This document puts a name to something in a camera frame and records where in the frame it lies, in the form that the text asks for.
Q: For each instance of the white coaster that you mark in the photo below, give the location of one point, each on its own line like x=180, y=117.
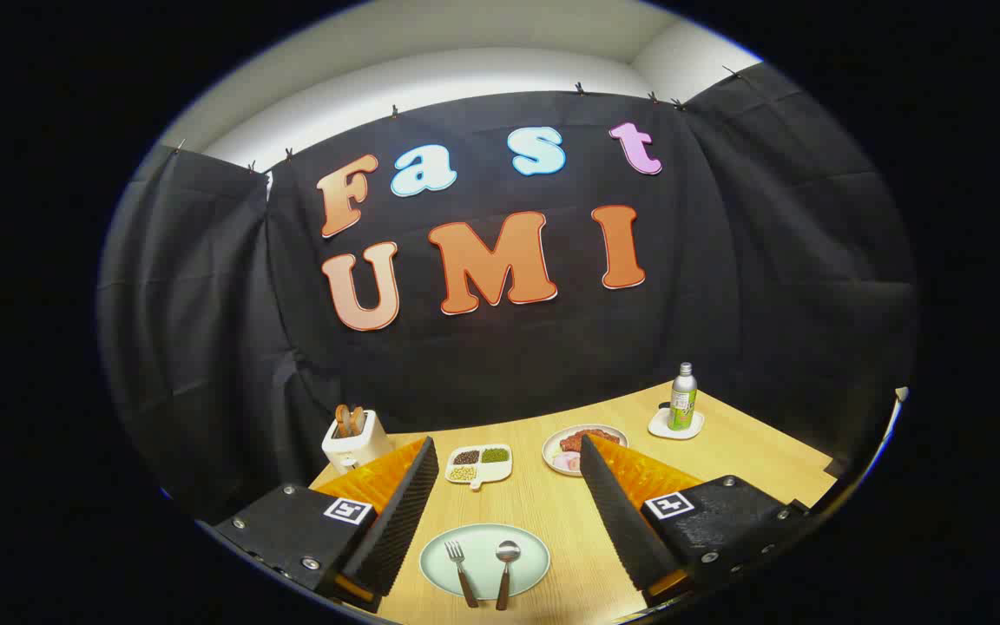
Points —
x=661, y=425

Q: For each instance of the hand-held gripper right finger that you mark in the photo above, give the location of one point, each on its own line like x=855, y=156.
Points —
x=621, y=521

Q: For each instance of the white toaster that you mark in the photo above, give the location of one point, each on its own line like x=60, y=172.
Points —
x=352, y=450

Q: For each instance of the reddish pink ham slice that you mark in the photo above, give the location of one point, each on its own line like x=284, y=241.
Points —
x=575, y=464

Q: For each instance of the light blue plate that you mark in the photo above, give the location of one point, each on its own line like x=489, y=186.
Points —
x=483, y=573

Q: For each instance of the green beans pile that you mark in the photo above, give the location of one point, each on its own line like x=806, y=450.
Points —
x=495, y=454

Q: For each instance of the black backdrop cloth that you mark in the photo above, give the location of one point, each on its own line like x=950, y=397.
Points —
x=509, y=347

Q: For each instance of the silver green drink bottle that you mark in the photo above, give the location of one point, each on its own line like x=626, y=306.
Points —
x=683, y=404

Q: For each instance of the dark brown beans pile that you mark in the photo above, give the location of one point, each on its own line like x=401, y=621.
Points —
x=465, y=457

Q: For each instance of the white round plate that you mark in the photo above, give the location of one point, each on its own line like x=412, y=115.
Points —
x=549, y=447

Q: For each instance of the pale pink ham slice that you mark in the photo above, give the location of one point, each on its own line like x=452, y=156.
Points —
x=560, y=460

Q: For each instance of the yellow soybeans pile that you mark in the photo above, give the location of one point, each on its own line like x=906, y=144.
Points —
x=463, y=473

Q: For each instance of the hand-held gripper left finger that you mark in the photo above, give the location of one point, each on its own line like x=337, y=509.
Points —
x=396, y=521

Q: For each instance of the brown steak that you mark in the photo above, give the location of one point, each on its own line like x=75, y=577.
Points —
x=578, y=440

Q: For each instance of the white divided dish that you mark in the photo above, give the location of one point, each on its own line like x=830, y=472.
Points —
x=493, y=473

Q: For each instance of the brown toast slice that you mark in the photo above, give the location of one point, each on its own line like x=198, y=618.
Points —
x=358, y=420
x=341, y=421

